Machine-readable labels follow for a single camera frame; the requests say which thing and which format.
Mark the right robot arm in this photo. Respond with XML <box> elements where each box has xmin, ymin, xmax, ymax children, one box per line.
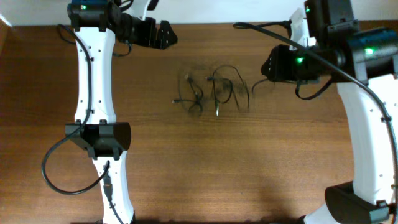
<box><xmin>262</xmin><ymin>1</ymin><xmax>397</xmax><ymax>223</ymax></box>

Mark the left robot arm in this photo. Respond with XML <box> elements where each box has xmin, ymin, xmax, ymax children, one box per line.
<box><xmin>65</xmin><ymin>0</ymin><xmax>178</xmax><ymax>223</ymax></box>

